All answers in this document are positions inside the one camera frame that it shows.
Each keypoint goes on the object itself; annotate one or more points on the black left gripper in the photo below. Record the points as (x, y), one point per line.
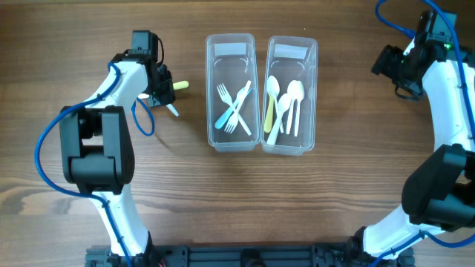
(165, 90)

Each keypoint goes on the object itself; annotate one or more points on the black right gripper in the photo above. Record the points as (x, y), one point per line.
(383, 61)

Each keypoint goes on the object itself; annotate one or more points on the white fork long handle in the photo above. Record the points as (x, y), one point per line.
(143, 96)

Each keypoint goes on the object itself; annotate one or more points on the yellow plastic fork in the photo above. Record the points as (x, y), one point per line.
(180, 85)

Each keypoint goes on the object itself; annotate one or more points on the white plastic fork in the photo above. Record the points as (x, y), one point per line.
(225, 96)

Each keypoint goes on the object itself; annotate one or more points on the light blue plastic fork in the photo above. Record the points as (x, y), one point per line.
(225, 116)

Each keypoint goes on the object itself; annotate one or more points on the cream plastic fork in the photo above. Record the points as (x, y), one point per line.
(236, 118)

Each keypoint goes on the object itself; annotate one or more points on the white plastic spoon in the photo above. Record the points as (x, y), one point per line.
(282, 106)
(292, 91)
(299, 97)
(273, 89)

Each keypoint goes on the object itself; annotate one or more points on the yellow plastic spoon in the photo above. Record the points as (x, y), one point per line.
(269, 115)

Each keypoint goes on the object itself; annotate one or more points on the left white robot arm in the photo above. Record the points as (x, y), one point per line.
(98, 155)

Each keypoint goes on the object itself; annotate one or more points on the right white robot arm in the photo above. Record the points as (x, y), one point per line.
(438, 196)

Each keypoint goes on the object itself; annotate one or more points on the left clear plastic container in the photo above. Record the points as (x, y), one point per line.
(231, 60)

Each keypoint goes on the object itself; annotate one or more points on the clear plastic container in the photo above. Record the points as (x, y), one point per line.
(231, 60)
(293, 58)

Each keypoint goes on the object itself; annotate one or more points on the right clear plastic container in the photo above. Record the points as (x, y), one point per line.
(293, 58)

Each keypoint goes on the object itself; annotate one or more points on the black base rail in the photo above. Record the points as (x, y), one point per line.
(317, 255)

